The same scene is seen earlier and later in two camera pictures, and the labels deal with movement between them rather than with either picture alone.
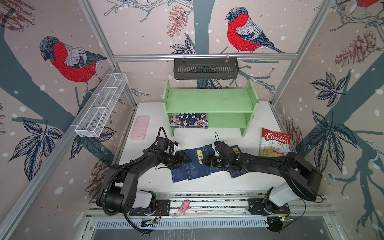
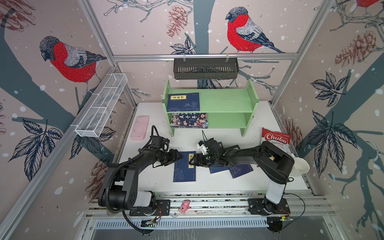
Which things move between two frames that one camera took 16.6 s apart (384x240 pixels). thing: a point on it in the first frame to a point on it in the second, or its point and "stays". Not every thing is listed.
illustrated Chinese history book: (189, 120) stays
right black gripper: (211, 160) stays
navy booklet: (180, 174) stays
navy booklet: (196, 168) to (183, 102)
